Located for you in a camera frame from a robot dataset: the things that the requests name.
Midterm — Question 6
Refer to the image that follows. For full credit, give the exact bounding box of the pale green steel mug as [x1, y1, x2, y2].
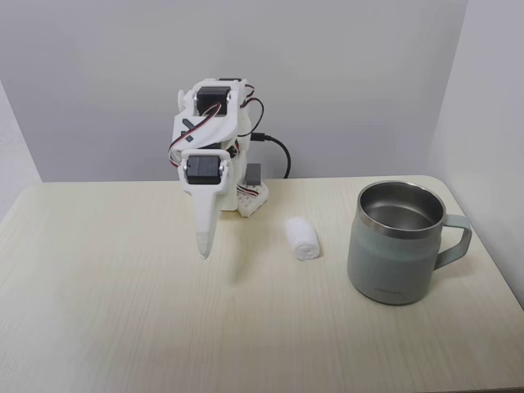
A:
[346, 182, 473, 307]

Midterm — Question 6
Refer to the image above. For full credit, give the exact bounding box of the black usb cable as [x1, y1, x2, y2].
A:
[251, 132, 292, 180]

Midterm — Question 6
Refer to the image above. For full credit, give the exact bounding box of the white gauze dressing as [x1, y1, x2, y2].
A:
[285, 215, 323, 260]

